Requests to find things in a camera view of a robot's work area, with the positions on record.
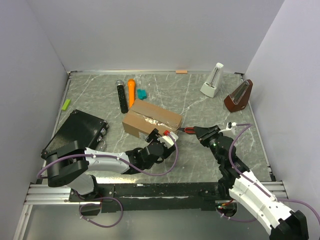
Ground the green plastic block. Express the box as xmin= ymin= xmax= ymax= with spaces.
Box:
xmin=61 ymin=99 xmax=71 ymax=111

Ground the orange tape piece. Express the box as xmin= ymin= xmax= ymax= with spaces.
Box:
xmin=175 ymin=70 xmax=188 ymax=74

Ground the brown cardboard express box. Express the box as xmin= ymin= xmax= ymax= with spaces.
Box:
xmin=122 ymin=99 xmax=183 ymax=140

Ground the red black utility knife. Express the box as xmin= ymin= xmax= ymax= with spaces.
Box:
xmin=178 ymin=127 xmax=196 ymax=135

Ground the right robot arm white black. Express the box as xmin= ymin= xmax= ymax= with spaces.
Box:
xmin=193 ymin=125 xmax=309 ymax=240

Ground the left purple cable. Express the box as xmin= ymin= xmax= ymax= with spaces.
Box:
xmin=36 ymin=134 xmax=179 ymax=228

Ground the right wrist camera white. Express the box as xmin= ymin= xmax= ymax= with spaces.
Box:
xmin=219 ymin=122 xmax=237 ymax=134

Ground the black speaker case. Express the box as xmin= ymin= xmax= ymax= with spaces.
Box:
xmin=41 ymin=109 xmax=109 ymax=159

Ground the teal plastic block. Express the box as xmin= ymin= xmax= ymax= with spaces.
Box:
xmin=137 ymin=88 xmax=147 ymax=100

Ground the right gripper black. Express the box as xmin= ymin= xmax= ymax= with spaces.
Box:
xmin=192 ymin=125 xmax=223 ymax=165

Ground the purple cable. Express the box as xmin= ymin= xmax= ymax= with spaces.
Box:
xmin=36 ymin=134 xmax=179 ymax=228
xmin=219 ymin=122 xmax=320 ymax=223

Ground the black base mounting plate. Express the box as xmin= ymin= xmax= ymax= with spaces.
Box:
xmin=69 ymin=182 xmax=231 ymax=213

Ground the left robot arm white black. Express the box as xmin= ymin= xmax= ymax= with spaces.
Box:
xmin=41 ymin=129 xmax=179 ymax=201

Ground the aluminium rail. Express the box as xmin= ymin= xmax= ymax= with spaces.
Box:
xmin=23 ymin=183 xmax=76 ymax=206

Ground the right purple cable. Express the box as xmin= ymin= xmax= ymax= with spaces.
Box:
xmin=219 ymin=122 xmax=320 ymax=223

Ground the black microphone silver head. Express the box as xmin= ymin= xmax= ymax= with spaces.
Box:
xmin=115 ymin=80 xmax=129 ymax=114

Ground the brown wooden metronome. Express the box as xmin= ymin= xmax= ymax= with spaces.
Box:
xmin=224 ymin=79 xmax=253 ymax=113

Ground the white metronome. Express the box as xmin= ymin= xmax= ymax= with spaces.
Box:
xmin=200 ymin=62 xmax=224 ymax=98

